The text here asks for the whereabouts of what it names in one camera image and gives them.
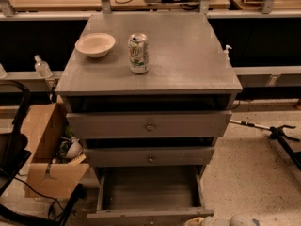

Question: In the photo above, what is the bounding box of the black floor cable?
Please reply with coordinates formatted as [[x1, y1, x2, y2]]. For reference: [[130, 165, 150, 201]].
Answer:
[[12, 176, 76, 221]]

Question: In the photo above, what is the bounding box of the grey middle drawer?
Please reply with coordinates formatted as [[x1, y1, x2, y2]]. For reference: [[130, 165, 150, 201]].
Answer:
[[84, 147, 214, 167]]

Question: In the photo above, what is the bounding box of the black metal stand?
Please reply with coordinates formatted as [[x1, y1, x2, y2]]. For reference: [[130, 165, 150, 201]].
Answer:
[[270, 125, 301, 170]]

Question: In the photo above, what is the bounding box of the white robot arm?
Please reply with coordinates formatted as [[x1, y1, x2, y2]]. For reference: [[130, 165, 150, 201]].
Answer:
[[183, 214, 260, 226]]

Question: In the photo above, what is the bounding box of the green white soda can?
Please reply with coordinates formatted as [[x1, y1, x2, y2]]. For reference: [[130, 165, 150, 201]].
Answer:
[[128, 33, 149, 74]]

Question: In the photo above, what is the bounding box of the silver metal pole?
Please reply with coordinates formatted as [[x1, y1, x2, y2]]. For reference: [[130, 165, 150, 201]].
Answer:
[[230, 120, 270, 131]]

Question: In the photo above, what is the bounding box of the grey wooden drawer cabinet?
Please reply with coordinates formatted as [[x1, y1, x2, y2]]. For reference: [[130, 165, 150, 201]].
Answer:
[[55, 12, 244, 186]]

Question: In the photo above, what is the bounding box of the grey top drawer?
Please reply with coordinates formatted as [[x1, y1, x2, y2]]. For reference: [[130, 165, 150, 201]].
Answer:
[[67, 111, 231, 139]]

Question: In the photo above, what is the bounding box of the white bowl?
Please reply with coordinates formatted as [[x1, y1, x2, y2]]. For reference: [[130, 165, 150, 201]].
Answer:
[[75, 33, 116, 58]]

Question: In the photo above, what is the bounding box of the brown cardboard box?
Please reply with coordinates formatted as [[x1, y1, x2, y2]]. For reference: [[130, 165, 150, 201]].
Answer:
[[22, 104, 89, 198]]

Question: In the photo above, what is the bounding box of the grey drawer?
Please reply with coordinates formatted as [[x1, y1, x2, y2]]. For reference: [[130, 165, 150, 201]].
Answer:
[[84, 147, 214, 167], [87, 166, 214, 226], [67, 111, 231, 139]]

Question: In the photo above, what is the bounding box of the clear sanitizer bottle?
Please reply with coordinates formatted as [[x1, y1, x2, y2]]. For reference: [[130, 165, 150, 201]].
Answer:
[[34, 55, 53, 78]]

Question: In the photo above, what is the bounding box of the grey bottom drawer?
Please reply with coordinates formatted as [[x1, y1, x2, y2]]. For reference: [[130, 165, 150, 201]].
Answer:
[[87, 166, 214, 226]]

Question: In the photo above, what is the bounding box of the white pump bottle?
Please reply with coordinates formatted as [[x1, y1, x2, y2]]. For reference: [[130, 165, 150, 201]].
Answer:
[[223, 44, 232, 61]]

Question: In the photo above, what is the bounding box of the white cup in box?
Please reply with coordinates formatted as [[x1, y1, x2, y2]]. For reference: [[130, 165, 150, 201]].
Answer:
[[66, 138, 83, 160]]

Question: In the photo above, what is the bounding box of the black chair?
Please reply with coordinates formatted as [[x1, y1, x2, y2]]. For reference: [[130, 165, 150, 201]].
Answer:
[[0, 80, 31, 196]]

